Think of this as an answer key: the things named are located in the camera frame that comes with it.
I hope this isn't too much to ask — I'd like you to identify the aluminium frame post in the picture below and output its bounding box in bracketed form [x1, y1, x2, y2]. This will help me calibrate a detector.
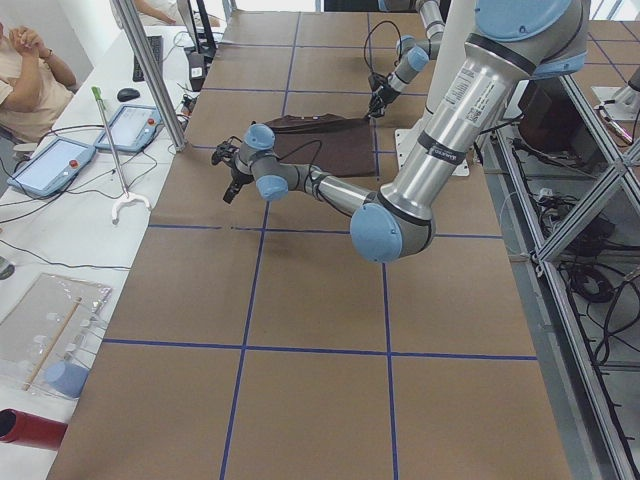
[113, 0, 186, 152]

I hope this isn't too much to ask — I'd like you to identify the near blue teach pendant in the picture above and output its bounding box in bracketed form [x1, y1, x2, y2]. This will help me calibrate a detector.
[7, 137, 96, 197]

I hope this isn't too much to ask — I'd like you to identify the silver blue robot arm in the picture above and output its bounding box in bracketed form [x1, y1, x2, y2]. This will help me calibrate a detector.
[212, 1, 590, 263]
[364, 0, 451, 118]

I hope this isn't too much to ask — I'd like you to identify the black keyboard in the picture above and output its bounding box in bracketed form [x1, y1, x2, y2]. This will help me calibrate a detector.
[132, 34, 165, 84]

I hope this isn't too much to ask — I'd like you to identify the blue teach pendant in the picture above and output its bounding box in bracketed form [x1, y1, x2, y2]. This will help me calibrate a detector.
[7, 137, 96, 197]
[102, 104, 161, 154]

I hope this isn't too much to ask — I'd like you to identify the metal reacher grabber tool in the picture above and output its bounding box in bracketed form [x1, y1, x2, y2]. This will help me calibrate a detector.
[91, 86, 151, 225]

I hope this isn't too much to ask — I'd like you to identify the person left hand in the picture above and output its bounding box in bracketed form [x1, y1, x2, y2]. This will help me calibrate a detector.
[8, 26, 31, 52]

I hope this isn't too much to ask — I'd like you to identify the black camera cable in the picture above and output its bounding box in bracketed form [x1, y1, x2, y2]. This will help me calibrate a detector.
[279, 138, 326, 186]
[362, 19, 404, 76]

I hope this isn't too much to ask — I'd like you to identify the black box white label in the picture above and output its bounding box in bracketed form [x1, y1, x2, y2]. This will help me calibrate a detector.
[187, 51, 207, 92]

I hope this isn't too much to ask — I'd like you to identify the far blue teach pendant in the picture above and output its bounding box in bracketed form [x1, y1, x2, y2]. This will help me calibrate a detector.
[102, 104, 161, 154]

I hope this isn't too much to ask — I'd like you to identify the wooden stick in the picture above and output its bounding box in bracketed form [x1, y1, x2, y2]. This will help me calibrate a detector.
[22, 297, 82, 391]

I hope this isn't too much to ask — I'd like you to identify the black computer mouse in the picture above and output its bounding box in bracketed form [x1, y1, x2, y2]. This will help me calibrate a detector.
[117, 87, 141, 102]

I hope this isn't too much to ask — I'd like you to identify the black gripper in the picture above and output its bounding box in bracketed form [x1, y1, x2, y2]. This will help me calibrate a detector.
[366, 83, 398, 118]
[223, 162, 254, 203]

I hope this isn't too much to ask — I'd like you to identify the red cylinder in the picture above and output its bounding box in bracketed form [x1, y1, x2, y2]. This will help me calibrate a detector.
[1, 409, 68, 450]

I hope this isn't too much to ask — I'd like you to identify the aluminium side frame rail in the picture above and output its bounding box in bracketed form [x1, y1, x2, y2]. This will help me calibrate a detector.
[476, 64, 639, 479]

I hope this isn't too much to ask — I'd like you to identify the dark brown t-shirt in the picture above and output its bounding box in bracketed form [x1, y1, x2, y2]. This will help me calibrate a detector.
[243, 114, 376, 180]

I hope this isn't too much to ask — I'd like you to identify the clear plastic tray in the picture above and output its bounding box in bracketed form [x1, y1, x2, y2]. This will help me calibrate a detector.
[1, 274, 112, 399]

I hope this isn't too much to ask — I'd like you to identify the person in beige shirt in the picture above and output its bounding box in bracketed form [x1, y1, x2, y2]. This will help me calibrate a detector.
[1, 30, 77, 143]

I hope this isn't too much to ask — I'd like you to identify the person right hand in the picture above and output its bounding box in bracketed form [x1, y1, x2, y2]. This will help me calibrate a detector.
[17, 27, 49, 59]

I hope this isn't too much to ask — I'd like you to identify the light blue cup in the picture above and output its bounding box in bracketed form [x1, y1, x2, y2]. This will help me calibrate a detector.
[45, 361, 89, 399]

